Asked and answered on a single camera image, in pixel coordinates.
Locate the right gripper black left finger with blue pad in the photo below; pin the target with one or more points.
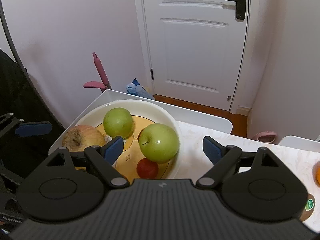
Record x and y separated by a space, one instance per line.
101 159

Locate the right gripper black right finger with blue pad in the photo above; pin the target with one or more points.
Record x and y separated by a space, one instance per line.
223 159

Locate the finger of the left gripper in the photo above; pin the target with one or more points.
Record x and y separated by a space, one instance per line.
12 126

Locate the large yellow-brown apple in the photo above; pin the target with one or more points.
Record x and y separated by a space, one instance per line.
82 136

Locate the green apple front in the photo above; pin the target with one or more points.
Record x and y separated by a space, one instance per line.
118 122

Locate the green apple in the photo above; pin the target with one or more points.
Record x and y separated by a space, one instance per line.
158 143
118 122

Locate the red cherry tomato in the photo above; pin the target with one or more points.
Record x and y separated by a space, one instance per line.
147 169

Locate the brown kiwi with sticker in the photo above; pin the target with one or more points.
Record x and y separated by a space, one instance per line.
308 209

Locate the pink slipper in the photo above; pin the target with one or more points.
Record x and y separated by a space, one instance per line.
267 137

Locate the cream bowl with bear print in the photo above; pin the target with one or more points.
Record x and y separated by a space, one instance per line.
144 113

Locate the pink plastic object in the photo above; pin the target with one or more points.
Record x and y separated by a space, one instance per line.
104 84

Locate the blue plastic bag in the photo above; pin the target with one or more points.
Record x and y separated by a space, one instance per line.
135 88

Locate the large orange middle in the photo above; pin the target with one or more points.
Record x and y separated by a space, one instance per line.
316 173

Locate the white panel door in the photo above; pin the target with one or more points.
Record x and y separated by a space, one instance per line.
197 50

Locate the black metal stand pole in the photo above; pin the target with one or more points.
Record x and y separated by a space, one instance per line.
19 62

